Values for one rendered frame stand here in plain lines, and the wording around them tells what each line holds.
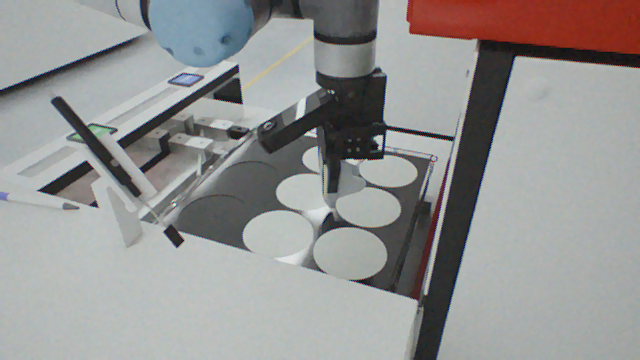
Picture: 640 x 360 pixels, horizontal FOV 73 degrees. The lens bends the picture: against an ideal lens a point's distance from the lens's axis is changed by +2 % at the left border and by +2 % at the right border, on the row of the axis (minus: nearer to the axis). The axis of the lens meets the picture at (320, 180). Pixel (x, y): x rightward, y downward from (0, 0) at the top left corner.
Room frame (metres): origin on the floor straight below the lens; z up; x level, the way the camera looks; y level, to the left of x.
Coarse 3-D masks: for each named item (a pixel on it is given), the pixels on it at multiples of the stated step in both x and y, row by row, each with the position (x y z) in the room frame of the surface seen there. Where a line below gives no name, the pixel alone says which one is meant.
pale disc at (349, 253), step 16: (320, 240) 0.45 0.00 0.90; (336, 240) 0.45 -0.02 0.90; (352, 240) 0.45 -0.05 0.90; (368, 240) 0.45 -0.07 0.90; (320, 256) 0.42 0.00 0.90; (336, 256) 0.42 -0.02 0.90; (352, 256) 0.42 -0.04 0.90; (368, 256) 0.42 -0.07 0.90; (384, 256) 0.42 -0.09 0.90; (336, 272) 0.39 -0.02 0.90; (352, 272) 0.39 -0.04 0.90; (368, 272) 0.39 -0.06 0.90
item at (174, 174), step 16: (224, 144) 0.75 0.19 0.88; (176, 160) 0.69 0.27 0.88; (192, 160) 0.69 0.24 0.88; (208, 160) 0.69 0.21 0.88; (160, 176) 0.63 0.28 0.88; (176, 176) 0.63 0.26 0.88; (192, 176) 0.64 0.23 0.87; (160, 192) 0.59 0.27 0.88; (176, 192) 0.60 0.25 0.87; (144, 208) 0.54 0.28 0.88; (160, 208) 0.56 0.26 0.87
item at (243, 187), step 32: (256, 160) 0.66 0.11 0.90; (288, 160) 0.66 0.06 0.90; (416, 160) 0.66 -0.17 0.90; (192, 192) 0.56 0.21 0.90; (224, 192) 0.56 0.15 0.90; (256, 192) 0.56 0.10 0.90; (416, 192) 0.56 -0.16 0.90; (160, 224) 0.48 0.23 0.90; (192, 224) 0.48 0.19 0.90; (224, 224) 0.48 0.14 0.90; (320, 224) 0.48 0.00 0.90; (352, 224) 0.48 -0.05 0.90; (288, 256) 0.41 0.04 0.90; (384, 288) 0.36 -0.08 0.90
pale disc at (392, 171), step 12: (384, 156) 0.67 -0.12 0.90; (396, 156) 0.67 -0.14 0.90; (360, 168) 0.63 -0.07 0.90; (372, 168) 0.63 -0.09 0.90; (384, 168) 0.63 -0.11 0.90; (396, 168) 0.63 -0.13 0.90; (408, 168) 0.63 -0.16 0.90; (372, 180) 0.59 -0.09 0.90; (384, 180) 0.59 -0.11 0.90; (396, 180) 0.59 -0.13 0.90; (408, 180) 0.59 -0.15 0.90
